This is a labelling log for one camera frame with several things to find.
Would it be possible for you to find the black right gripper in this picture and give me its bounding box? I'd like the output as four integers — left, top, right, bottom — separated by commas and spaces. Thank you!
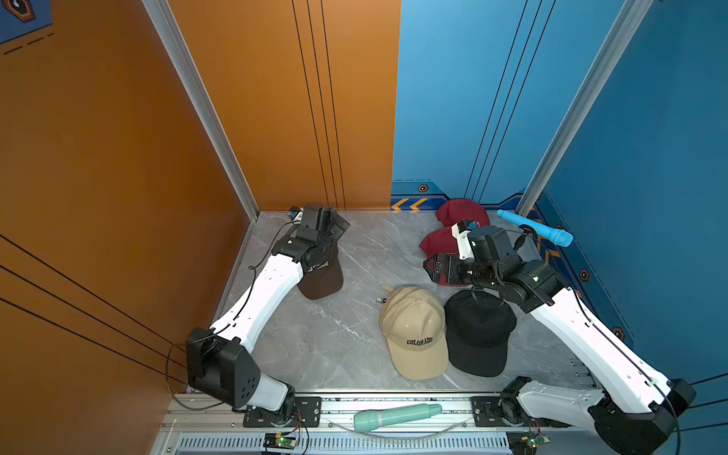
421, 252, 502, 293

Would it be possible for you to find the maroon cap front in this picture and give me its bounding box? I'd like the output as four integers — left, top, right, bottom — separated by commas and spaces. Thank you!
419, 227, 459, 274

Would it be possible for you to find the maroon cap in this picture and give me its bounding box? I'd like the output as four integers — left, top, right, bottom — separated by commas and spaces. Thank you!
419, 227, 459, 274
435, 199, 490, 227

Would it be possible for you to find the brown cap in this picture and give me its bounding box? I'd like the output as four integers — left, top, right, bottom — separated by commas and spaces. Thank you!
298, 245, 344, 301

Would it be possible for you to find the maroon cap back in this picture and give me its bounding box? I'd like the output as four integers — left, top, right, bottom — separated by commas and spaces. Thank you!
435, 199, 490, 227

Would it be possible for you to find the beige cap front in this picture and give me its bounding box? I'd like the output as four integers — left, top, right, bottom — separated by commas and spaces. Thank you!
378, 286, 449, 381

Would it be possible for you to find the black cap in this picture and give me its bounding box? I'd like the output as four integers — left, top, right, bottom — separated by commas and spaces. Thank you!
445, 290, 517, 377

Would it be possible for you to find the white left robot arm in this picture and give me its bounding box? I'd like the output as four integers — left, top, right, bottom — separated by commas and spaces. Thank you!
186, 216, 350, 420

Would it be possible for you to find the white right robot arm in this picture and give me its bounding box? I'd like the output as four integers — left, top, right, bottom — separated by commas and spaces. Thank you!
423, 254, 696, 454

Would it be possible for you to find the blue microphone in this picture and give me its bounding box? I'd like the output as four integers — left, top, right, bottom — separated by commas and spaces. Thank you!
497, 210, 574, 248

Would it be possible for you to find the green microphone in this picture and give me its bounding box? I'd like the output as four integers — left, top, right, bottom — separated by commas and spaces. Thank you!
353, 403, 443, 433

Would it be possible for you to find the circuit board right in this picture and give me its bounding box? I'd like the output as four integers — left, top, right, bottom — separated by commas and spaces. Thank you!
506, 433, 544, 455

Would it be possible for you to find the green circuit board left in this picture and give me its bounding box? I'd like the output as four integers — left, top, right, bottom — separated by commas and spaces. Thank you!
263, 433, 299, 453

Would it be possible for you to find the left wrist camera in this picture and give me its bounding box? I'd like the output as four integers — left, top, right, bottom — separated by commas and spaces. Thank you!
289, 205, 350, 243

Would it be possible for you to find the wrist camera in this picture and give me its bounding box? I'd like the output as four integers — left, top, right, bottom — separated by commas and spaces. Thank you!
450, 219, 515, 262
289, 205, 350, 243

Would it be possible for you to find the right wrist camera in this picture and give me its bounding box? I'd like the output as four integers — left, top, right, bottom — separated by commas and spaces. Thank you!
450, 219, 515, 262

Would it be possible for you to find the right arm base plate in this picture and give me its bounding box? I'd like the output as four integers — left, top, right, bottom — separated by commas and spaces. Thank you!
470, 395, 510, 428

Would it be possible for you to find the aluminium front rail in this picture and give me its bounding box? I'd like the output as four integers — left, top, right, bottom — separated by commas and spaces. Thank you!
150, 390, 612, 454

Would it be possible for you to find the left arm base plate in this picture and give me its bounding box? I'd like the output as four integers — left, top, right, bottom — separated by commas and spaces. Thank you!
243, 395, 322, 428

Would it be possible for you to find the aluminium corner post left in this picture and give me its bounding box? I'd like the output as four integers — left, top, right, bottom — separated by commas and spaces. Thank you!
141, 0, 260, 222

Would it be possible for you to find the aluminium corner post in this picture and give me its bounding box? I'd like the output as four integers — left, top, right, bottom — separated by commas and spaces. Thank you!
141, 0, 260, 222
516, 0, 653, 217

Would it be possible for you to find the aluminium corner post right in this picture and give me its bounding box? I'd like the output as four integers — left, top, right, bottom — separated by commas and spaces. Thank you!
516, 0, 653, 217

